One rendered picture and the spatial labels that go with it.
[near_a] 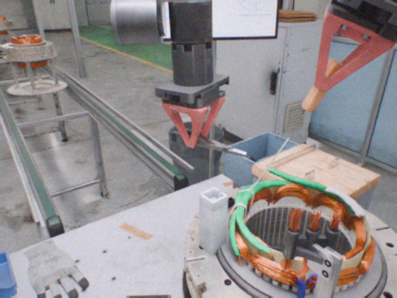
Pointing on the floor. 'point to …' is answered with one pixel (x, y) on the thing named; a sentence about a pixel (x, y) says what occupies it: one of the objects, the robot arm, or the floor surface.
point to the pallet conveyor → (36, 199)
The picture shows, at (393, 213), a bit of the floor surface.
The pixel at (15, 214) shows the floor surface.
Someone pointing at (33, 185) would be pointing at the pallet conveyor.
